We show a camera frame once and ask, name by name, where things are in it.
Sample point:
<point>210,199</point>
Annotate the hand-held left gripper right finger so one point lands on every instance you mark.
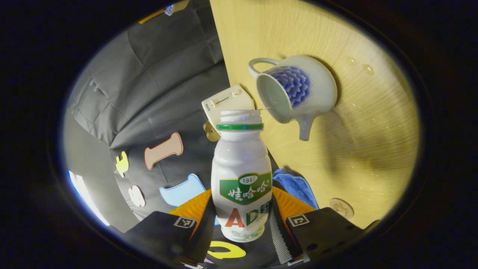
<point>278,239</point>

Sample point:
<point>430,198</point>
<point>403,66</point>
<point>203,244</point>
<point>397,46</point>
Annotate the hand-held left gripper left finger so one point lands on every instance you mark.
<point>203,239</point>

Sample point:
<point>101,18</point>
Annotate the round brown coaster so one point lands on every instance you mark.
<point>341,207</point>

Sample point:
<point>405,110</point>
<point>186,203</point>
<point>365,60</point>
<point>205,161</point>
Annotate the white water bottle green label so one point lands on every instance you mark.
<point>241,160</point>

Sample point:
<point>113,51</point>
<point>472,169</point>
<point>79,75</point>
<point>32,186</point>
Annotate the white blue-patterned teacup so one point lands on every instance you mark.
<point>317,89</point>

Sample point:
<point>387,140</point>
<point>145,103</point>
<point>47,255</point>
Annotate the blue towel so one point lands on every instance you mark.
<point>298,186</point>

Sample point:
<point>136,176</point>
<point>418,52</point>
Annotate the brown toast slice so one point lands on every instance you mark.
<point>211,132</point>

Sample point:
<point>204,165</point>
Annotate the white toaster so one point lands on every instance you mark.
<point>227,101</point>

